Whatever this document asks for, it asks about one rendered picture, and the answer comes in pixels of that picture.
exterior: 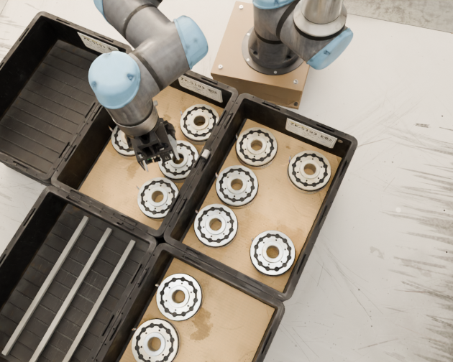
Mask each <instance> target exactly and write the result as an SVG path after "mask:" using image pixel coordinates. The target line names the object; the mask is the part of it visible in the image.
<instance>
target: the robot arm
mask: <svg viewBox="0 0 453 362"><path fill-rule="evenodd" d="M162 1H163V0H93V2H94V5H95V7H96V8H97V9H98V10H99V12H100V13H101V14H102V15H103V17H104V19H105V20H106V21H107V23H109V24H110V25H111V26H112V27H113V28H115V30H116V31H117V32H118V33H120V35H121V36H123V38H124V39H125V40H126V41H128V43H129V44H130V45H131V46H132V47H133V48H134V50H133V51H132V52H130V53H129V54H128V55H127V54H126V53H123V52H118V51H112V52H110V53H104V54H102V55H100V56H99V57H97V58H96V59H95V60H94V62H93V63H92V65H91V67H90V69H89V72H88V80H89V83H90V85H91V87H92V89H93V91H94V93H95V94H96V97H97V99H98V101H99V103H100V104H101V105H102V106H104V108H105V109H106V110H107V111H108V113H109V114H110V116H111V117H112V118H113V120H114V122H115V123H116V125H117V126H118V127H119V128H120V130H121V131H122V132H124V133H125V134H126V136H127V145H128V147H129V149H133V150H134V153H135V156H136V158H137V162H138V163H139V165H140V166H141V167H142V169H143V170H144V171H145V170H147V171H148V168H147V165H148V164H151V163H153V160H154V163H156V162H160V161H161V159H162V161H163V162H164V163H165V162H167V161H170V160H172V158H171V156H170V154H173V156H174V157H175V159H177V160H179V156H178V151H177V139H176V137H175V133H176V131H175V128H174V125H172V124H171V123H169V122H168V121H167V120H166V121H164V120H163V118H159V115H158V113H157V109H156V106H157V105H158V102H157V101H152V98H153V97H155V96H156V95H157V94H158V93H159V92H160V91H162V90H163V89H165V88H166V87H168V86H169V85H170V84H171V83H173V82H174V81H175V80H177V79H178V78H179V77H180V76H182V75H183V74H184V73H186V72H187V71H188V70H192V69H193V66H194V65H196V64H197V63H198V62H199V61H200V60H202V59H203V58H204V57H205V56H206V55H207V53H208V51H209V46H208V42H207V40H206V37H205V35H204V33H203V32H202V30H201V28H200V27H199V26H198V25H197V23H195V22H194V21H193V20H192V18H190V17H187V16H186V15H182V16H180V17H178V18H177V19H174V20H173V21H170V20H169V19H168V18H167V17H166V16H165V15H164V14H163V13H162V12H161V11H160V10H159V9H158V7H159V5H160V3H162ZM343 2H344V0H252V3H253V17H254V27H253V30H252V32H251V34H250V37H249V41H248V50H249V54H250V56H251V58H252V59H253V60H254V61H255V62H256V63H257V64H258V65H261V66H263V67H265V68H270V69H278V68H284V67H287V66H289V65H290V64H292V63H293V62H295V61H296V60H297V59H298V57H300V58H301V59H302V60H304V61H305V62H306V64H307V65H310V66H311V67H312V68H314V69H315V70H322V69H324V68H326V67H328V66H329V65H330V64H332V63H333V62H334V61H335V60H336V59H337V58H338V57H339V56H340V55H341V54H342V53H343V52H344V51H345V49H346V48H347V47H348V45H349V44H350V42H351V41H352V38H353V35H354V34H353V31H352V30H351V29H350V28H348V27H347V26H345V24H346V20H347V9H346V7H345V5H344V4H343ZM143 162H144V163H143ZM144 164H145V165H144ZM145 167H146V169H145ZM148 172H149V171H148Z"/></svg>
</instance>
